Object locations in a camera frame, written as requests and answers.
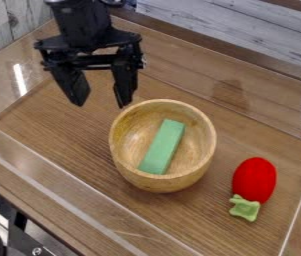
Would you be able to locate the brown wooden bowl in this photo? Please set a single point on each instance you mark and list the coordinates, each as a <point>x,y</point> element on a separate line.
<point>131,133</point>

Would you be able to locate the green rectangular block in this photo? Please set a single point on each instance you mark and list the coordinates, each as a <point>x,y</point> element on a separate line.
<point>162,148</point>

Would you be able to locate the clear acrylic tray wall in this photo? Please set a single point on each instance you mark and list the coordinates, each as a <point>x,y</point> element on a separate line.
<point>87,220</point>

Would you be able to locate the black table leg bracket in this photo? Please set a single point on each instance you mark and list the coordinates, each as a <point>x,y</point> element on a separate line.
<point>21,241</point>

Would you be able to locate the red felt strawberry toy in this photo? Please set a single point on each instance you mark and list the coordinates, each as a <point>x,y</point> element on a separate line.
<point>253,185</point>

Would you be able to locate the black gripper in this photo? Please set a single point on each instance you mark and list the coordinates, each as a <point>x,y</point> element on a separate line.
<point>90,42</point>

